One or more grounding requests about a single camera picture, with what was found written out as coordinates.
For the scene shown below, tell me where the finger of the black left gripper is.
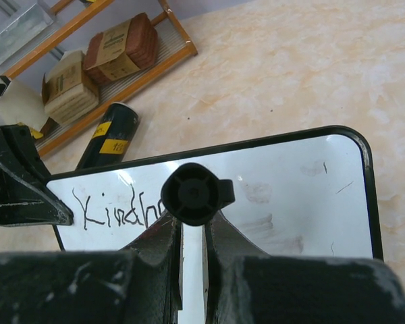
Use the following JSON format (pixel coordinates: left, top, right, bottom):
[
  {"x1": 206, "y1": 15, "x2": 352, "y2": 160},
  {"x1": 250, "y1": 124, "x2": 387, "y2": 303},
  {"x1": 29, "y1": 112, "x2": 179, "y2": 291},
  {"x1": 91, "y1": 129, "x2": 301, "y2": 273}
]
[{"x1": 0, "y1": 125, "x2": 73, "y2": 225}]

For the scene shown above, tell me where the black capped marker pen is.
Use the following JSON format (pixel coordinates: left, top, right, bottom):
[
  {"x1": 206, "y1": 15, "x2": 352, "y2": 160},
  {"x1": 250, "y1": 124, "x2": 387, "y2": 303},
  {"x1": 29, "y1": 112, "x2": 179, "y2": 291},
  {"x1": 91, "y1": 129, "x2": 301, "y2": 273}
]
[{"x1": 161, "y1": 163, "x2": 236, "y2": 226}]

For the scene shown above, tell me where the black yellow drink can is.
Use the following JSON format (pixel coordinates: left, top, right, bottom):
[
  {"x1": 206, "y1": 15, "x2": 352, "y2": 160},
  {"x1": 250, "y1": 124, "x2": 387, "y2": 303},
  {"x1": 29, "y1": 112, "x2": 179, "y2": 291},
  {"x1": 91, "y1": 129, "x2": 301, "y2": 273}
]
[{"x1": 76, "y1": 102, "x2": 140, "y2": 170}]

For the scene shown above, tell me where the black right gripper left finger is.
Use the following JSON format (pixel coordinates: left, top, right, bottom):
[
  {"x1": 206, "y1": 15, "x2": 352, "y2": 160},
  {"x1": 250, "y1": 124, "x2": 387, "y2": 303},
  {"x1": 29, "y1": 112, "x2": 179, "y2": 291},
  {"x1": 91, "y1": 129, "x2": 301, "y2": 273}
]
[{"x1": 0, "y1": 214, "x2": 182, "y2": 323}]

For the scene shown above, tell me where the orange wooden shelf rack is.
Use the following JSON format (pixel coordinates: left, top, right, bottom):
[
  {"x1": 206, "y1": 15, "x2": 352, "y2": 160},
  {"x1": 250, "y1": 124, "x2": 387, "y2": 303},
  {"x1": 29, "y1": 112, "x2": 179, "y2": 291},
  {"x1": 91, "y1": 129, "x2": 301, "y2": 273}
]
[{"x1": 0, "y1": 0, "x2": 199, "y2": 158}]

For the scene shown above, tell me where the black framed whiteboard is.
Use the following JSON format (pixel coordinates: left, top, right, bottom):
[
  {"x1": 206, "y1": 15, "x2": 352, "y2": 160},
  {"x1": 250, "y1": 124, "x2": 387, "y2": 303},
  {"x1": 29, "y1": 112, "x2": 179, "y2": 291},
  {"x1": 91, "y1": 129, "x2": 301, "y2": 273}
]
[{"x1": 47, "y1": 126, "x2": 383, "y2": 323}]

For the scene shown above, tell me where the clear plastic box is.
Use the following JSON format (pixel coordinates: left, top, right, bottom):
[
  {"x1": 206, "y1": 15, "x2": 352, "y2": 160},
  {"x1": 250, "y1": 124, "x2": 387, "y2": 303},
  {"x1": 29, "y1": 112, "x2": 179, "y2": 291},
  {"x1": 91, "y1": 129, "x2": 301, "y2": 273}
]
[{"x1": 0, "y1": 1, "x2": 56, "y2": 66}]

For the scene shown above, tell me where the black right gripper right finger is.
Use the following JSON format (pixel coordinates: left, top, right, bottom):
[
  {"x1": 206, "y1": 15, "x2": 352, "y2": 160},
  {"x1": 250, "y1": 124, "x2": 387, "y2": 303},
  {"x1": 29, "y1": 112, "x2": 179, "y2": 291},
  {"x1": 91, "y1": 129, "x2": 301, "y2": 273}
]
[{"x1": 205, "y1": 213, "x2": 405, "y2": 323}]

